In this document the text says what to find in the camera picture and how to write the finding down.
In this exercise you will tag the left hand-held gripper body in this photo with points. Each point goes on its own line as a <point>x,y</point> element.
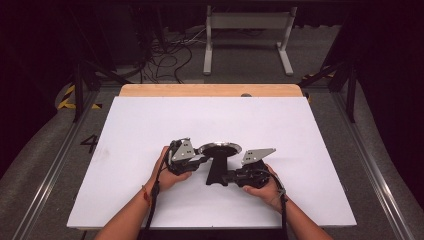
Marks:
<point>183,151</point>

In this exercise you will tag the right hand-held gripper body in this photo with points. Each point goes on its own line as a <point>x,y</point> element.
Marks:
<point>255,166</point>

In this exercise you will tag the oval silver picture frame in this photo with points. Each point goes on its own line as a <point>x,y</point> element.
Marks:
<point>218,165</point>

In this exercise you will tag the person's right hand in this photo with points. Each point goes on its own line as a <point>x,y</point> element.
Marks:
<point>266,195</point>

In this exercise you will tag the person's left hand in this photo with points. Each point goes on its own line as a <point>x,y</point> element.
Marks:
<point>166,178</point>

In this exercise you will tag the black metal stand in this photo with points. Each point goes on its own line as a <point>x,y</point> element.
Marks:
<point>350,86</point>
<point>79,90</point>

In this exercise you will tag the yellow and black floor tape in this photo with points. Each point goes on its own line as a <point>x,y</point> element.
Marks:
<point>68,100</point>

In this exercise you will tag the white metal stand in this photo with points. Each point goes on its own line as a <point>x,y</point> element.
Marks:
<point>250,20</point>

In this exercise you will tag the aluminium floor rail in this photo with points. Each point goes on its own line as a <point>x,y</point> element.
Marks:
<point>50,173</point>
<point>370,166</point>

